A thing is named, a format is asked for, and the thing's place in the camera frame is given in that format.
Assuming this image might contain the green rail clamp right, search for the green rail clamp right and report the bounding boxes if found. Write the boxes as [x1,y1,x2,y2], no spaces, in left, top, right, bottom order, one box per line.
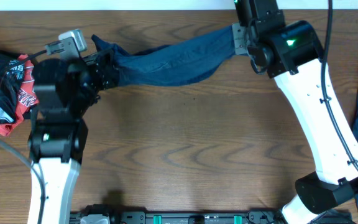
[233,215,243,224]

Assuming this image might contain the green rail clamp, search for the green rail clamp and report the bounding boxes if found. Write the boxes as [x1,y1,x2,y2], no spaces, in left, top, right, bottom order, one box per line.
[153,215,162,224]
[233,215,243,224]

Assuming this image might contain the black red clothes pile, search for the black red clothes pile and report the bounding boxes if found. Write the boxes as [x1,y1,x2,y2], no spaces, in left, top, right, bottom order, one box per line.
[0,51,39,136]

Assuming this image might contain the dark blue shorts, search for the dark blue shorts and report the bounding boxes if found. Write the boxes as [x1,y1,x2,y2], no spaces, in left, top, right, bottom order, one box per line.
[91,26,235,86]

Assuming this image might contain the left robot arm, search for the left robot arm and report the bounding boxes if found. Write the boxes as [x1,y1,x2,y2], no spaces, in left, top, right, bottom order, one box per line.
[27,49,116,223]

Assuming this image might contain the black aluminium mounting rail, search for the black aluminium mounting rail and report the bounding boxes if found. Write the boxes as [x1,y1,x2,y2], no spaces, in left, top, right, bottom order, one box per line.
[70,211,353,224]

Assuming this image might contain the green rail clamp left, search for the green rail clamp left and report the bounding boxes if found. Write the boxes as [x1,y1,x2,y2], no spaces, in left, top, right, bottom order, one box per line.
[153,215,162,224]

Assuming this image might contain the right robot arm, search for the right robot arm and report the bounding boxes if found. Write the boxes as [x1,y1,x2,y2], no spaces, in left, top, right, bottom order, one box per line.
[232,0,358,223]

